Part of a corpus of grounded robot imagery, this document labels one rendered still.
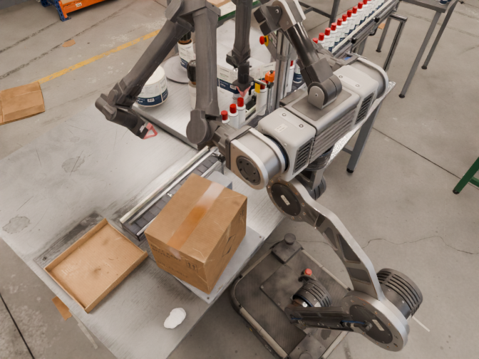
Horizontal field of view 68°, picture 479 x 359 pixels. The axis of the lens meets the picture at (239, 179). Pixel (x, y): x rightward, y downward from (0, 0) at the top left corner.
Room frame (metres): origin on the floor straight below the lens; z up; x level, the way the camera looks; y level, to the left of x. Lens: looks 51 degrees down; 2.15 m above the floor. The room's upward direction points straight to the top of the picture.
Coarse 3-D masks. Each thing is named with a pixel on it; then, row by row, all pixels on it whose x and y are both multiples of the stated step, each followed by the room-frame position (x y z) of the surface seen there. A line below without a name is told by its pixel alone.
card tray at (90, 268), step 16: (96, 224) 0.79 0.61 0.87; (80, 240) 0.72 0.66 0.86; (96, 240) 0.73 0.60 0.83; (112, 240) 0.73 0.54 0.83; (128, 240) 0.73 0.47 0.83; (64, 256) 0.65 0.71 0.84; (80, 256) 0.66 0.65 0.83; (96, 256) 0.66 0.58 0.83; (112, 256) 0.66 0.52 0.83; (128, 256) 0.66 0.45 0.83; (144, 256) 0.65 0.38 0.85; (48, 272) 0.59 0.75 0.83; (64, 272) 0.59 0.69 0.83; (80, 272) 0.59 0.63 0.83; (96, 272) 0.59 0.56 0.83; (112, 272) 0.59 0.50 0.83; (128, 272) 0.59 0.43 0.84; (64, 288) 0.51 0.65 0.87; (80, 288) 0.52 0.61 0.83; (96, 288) 0.52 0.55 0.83; (112, 288) 0.52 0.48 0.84; (80, 304) 0.45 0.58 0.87; (96, 304) 0.46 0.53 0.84
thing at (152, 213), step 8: (296, 88) 1.73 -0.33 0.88; (256, 120) 1.44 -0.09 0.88; (208, 152) 1.20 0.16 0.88; (208, 160) 1.15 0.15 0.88; (216, 160) 1.15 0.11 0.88; (200, 168) 1.10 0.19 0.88; (208, 168) 1.10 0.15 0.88; (200, 176) 1.06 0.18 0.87; (168, 184) 1.00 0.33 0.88; (160, 192) 0.95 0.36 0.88; (152, 200) 0.91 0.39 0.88; (160, 200) 0.91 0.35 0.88; (168, 200) 0.91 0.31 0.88; (144, 208) 0.87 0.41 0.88; (152, 208) 0.87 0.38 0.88; (160, 208) 0.87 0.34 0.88; (144, 216) 0.83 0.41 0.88; (152, 216) 0.83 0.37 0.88; (128, 224) 0.78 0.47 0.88; (136, 224) 0.78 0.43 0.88; (144, 224) 0.78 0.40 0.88; (136, 232) 0.75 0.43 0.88
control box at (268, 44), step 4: (264, 36) 1.50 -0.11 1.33; (268, 36) 1.46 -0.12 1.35; (276, 36) 1.38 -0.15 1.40; (268, 40) 1.45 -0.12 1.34; (264, 44) 1.49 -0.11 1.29; (268, 44) 1.45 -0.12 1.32; (272, 44) 1.41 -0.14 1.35; (268, 48) 1.45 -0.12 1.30; (272, 48) 1.40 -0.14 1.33; (292, 48) 1.37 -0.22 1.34; (272, 52) 1.40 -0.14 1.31; (276, 52) 1.36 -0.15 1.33; (292, 52) 1.37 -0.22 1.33; (296, 52) 1.38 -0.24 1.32; (272, 56) 1.39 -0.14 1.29; (276, 56) 1.36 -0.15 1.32; (292, 56) 1.37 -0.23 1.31; (296, 56) 1.38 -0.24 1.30; (292, 60) 1.38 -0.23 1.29
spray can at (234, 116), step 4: (232, 104) 1.32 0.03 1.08; (232, 108) 1.30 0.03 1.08; (236, 108) 1.31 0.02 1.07; (228, 112) 1.32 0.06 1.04; (232, 112) 1.30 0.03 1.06; (236, 112) 1.31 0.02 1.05; (228, 116) 1.30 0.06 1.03; (232, 116) 1.29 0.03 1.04; (236, 116) 1.29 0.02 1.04; (232, 120) 1.29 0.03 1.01; (236, 120) 1.29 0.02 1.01; (232, 124) 1.29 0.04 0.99; (236, 124) 1.29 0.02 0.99
